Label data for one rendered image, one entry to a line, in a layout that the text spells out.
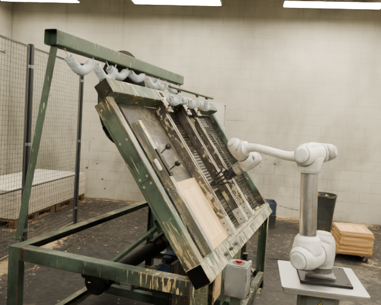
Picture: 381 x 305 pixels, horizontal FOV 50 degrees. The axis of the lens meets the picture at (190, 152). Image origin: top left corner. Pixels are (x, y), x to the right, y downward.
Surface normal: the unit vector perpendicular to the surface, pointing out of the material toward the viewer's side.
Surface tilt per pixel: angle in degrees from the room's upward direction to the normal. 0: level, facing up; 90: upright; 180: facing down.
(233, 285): 90
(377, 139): 90
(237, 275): 90
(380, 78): 90
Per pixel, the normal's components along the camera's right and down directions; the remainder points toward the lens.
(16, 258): -0.34, 0.04
